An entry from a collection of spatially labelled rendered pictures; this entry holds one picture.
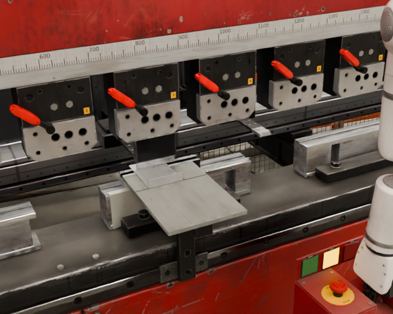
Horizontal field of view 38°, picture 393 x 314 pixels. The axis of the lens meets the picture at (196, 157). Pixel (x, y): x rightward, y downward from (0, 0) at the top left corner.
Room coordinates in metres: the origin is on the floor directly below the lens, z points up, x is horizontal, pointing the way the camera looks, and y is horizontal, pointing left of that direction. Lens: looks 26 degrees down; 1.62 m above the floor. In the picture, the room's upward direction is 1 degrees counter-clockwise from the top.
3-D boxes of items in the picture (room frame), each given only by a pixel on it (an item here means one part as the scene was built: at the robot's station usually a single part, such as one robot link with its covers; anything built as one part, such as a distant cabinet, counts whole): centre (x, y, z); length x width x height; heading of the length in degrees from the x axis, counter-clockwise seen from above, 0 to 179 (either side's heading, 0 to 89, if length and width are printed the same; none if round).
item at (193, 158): (1.25, 0.09, 0.99); 0.20 x 0.03 x 0.03; 116
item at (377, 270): (1.06, -0.40, 0.85); 0.10 x 0.07 x 0.11; 27
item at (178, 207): (1.11, 0.03, 1.00); 0.26 x 0.18 x 0.01; 26
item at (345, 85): (1.49, -0.42, 1.18); 0.15 x 0.09 x 0.17; 116
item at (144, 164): (1.25, 0.10, 1.05); 0.10 x 0.02 x 0.10; 116
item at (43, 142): (1.15, 0.30, 1.18); 0.15 x 0.09 x 0.17; 116
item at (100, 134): (1.39, 0.18, 1.01); 0.26 x 0.12 x 0.05; 26
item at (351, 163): (1.46, -0.47, 0.89); 0.30 x 0.05 x 0.03; 116
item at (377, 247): (1.05, -0.41, 0.91); 0.09 x 0.08 x 0.03; 27
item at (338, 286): (1.03, -0.31, 0.79); 0.04 x 0.04 x 0.04
